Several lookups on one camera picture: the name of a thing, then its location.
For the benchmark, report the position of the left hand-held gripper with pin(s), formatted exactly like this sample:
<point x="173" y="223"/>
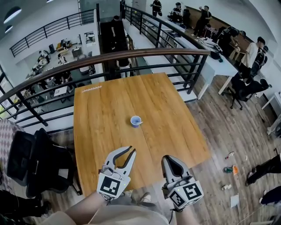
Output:
<point x="109" y="185"/>

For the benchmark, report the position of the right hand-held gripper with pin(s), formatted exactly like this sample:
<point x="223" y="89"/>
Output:
<point x="188" y="193"/>

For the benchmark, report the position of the purple cup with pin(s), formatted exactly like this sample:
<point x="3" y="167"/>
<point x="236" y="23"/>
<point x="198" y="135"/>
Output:
<point x="133" y="124"/>

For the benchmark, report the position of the person's right forearm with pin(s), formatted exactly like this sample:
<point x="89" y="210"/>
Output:
<point x="193" y="216"/>

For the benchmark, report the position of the person's left forearm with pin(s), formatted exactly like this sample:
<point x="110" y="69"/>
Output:
<point x="85" y="204"/>

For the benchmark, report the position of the person's shoe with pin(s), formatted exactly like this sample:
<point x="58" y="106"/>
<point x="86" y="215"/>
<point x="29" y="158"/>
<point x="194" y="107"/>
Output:
<point x="146" y="197"/>

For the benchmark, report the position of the green bottle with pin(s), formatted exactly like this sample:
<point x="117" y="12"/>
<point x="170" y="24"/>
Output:
<point x="228" y="169"/>

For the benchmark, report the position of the person's beige shirt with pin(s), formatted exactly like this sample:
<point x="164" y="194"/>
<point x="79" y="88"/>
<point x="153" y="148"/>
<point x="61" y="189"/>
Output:
<point x="123" y="216"/>

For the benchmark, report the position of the orange packet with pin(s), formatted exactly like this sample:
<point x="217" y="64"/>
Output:
<point x="235" y="169"/>

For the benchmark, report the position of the white paper sheet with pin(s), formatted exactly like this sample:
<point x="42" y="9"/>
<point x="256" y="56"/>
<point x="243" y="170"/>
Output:
<point x="234" y="200"/>

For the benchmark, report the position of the black office chair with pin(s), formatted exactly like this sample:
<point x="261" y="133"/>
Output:
<point x="50" y="158"/>
<point x="246" y="90"/>

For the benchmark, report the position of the small white scrap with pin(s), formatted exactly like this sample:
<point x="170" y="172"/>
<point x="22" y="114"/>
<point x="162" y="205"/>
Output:
<point x="246" y="158"/>

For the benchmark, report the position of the white striped sticker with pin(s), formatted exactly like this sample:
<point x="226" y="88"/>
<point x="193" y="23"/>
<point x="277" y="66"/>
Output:
<point x="92" y="89"/>

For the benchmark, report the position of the small white table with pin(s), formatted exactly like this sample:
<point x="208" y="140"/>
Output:
<point x="63" y="89"/>

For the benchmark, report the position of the railing with wooden handrail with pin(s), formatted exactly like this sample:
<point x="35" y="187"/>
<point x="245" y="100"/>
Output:
<point x="153" y="51"/>

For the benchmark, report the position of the diamond pattern fabric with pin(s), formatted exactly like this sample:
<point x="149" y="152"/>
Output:
<point x="6" y="140"/>

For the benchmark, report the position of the black headset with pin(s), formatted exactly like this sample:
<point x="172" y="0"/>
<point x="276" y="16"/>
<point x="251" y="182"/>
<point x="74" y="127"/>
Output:
<point x="215" y="55"/>

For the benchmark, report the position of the small white desk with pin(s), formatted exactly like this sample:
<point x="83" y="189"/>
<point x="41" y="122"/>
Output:
<point x="274" y="99"/>

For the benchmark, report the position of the black metal railing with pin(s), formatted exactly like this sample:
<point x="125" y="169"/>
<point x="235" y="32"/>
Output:
<point x="45" y="31"/>
<point x="159" y="33"/>

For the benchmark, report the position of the brown wooden counter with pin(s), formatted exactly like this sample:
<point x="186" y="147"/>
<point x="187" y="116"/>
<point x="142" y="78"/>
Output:
<point x="222" y="23"/>

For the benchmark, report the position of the frosted glass partition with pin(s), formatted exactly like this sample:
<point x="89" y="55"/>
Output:
<point x="98" y="4"/>

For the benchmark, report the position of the black dome pendant lamp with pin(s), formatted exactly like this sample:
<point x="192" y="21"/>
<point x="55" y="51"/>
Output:
<point x="8" y="29"/>
<point x="12" y="14"/>

